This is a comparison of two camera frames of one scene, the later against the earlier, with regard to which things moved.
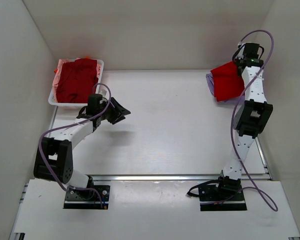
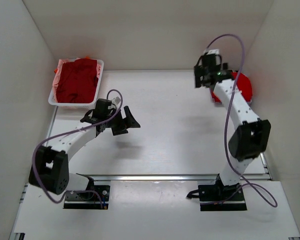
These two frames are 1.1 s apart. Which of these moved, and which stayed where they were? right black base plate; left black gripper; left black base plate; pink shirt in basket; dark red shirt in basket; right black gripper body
Moved: right black gripper body; left black gripper
Stayed: pink shirt in basket; right black base plate; dark red shirt in basket; left black base plate
